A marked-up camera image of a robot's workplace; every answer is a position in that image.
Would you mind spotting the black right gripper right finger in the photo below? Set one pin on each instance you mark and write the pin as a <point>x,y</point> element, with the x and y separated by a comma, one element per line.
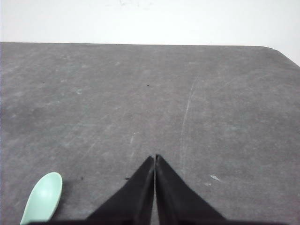
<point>177,203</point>

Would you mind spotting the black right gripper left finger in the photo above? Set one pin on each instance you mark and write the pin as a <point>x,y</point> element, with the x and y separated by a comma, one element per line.
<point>132,204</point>

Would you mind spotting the mint green plastic spoon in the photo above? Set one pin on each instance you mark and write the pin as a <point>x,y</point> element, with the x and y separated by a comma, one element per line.
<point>43,199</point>

